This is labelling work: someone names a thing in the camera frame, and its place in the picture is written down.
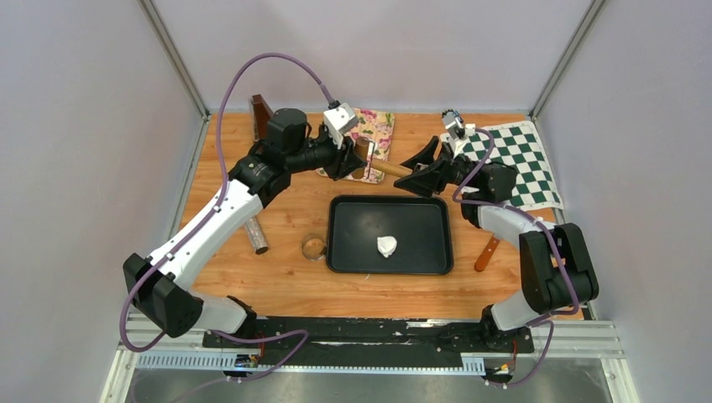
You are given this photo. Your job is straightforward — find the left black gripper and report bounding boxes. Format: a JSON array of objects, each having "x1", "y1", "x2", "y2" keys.
[{"x1": 288, "y1": 126, "x2": 369, "y2": 182}]

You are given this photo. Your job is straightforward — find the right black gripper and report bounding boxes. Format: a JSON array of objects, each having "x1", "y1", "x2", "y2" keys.
[{"x1": 390, "y1": 136, "x2": 484, "y2": 198}]

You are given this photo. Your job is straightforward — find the wooden pastry roller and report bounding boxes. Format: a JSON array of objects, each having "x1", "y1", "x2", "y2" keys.
[{"x1": 350, "y1": 138, "x2": 413, "y2": 181}]

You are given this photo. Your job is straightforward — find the black baking tray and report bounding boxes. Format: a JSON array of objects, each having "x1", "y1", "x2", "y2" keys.
[{"x1": 326, "y1": 195, "x2": 454, "y2": 275}]

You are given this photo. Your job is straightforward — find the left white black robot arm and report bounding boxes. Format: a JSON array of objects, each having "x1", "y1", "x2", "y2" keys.
[{"x1": 123, "y1": 103, "x2": 365, "y2": 347}]

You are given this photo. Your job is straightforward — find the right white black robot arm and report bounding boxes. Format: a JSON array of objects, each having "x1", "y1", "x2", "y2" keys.
[{"x1": 395, "y1": 138, "x2": 599, "y2": 351}]

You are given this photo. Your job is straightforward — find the green white chess mat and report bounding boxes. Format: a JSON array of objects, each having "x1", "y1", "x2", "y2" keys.
[{"x1": 439, "y1": 120, "x2": 564, "y2": 212}]

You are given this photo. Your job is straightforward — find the brown wooden metronome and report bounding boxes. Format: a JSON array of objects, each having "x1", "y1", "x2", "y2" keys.
[{"x1": 249, "y1": 94, "x2": 273, "y2": 142}]

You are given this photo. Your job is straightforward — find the silver glitter tube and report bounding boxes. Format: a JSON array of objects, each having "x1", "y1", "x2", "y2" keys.
[{"x1": 244, "y1": 217, "x2": 269, "y2": 254}]

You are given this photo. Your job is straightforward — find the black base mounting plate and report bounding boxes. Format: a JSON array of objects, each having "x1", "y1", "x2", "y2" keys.
[{"x1": 202, "y1": 316, "x2": 535, "y2": 369}]

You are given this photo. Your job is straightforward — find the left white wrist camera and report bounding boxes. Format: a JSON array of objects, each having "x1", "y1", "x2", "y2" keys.
[{"x1": 322, "y1": 102, "x2": 359, "y2": 149}]

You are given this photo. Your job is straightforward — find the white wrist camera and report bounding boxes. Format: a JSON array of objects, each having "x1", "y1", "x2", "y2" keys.
[
  {"x1": 440, "y1": 109, "x2": 476, "y2": 155},
  {"x1": 322, "y1": 102, "x2": 359, "y2": 149}
]

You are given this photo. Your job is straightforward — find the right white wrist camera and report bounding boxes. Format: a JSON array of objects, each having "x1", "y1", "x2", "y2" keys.
[{"x1": 440, "y1": 109, "x2": 476, "y2": 155}]

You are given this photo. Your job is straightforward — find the round metal cutter ring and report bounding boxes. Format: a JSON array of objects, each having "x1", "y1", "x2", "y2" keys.
[{"x1": 301, "y1": 233, "x2": 328, "y2": 262}]

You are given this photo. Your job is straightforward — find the wooden handled metal scraper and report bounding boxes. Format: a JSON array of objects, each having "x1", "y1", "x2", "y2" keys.
[{"x1": 474, "y1": 235, "x2": 500, "y2": 272}]

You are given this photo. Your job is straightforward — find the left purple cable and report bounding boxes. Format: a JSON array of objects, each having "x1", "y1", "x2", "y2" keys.
[{"x1": 119, "y1": 52, "x2": 342, "y2": 385}]

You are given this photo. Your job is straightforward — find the purple cable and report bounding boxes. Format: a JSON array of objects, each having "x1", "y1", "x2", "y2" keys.
[
  {"x1": 119, "y1": 52, "x2": 342, "y2": 385},
  {"x1": 451, "y1": 128, "x2": 581, "y2": 389}
]

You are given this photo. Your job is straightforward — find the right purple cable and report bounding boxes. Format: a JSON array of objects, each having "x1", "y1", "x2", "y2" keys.
[{"x1": 451, "y1": 128, "x2": 581, "y2": 389}]

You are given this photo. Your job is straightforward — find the aluminium frame rail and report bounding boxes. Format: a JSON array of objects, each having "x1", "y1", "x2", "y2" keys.
[{"x1": 101, "y1": 317, "x2": 639, "y2": 402}]

